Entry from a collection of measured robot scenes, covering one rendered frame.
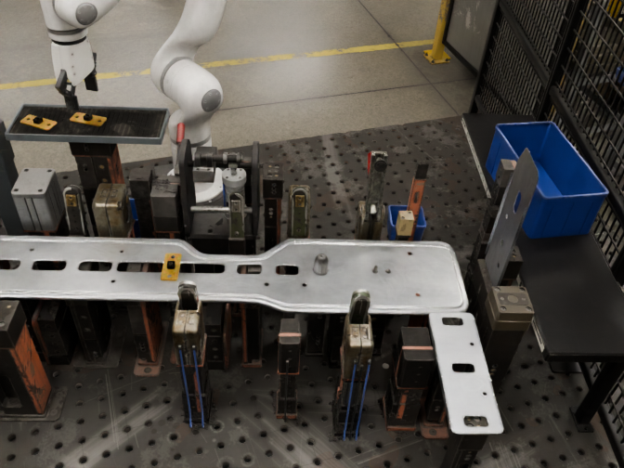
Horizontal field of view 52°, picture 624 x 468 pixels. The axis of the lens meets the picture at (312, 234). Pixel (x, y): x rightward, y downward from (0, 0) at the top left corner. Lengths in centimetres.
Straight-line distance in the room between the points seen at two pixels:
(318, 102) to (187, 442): 277
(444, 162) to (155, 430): 138
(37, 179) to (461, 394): 105
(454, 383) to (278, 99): 290
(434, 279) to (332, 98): 264
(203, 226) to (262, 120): 221
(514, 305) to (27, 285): 105
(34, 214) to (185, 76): 52
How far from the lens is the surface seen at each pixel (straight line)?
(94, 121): 168
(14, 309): 144
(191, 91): 172
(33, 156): 368
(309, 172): 223
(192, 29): 175
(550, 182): 181
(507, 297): 141
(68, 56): 156
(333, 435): 155
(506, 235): 143
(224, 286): 143
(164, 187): 157
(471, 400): 130
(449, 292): 147
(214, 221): 163
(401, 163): 234
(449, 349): 136
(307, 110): 389
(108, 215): 156
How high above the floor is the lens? 205
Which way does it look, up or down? 43 degrees down
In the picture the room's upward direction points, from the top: 4 degrees clockwise
